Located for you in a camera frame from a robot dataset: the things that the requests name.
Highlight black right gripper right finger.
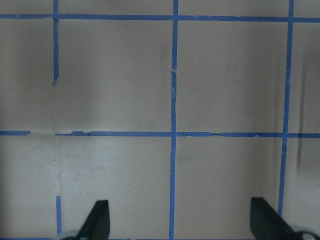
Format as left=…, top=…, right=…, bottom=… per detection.
left=250, top=197, right=297, bottom=240

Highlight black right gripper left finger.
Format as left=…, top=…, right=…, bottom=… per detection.
left=77, top=200, right=111, bottom=240

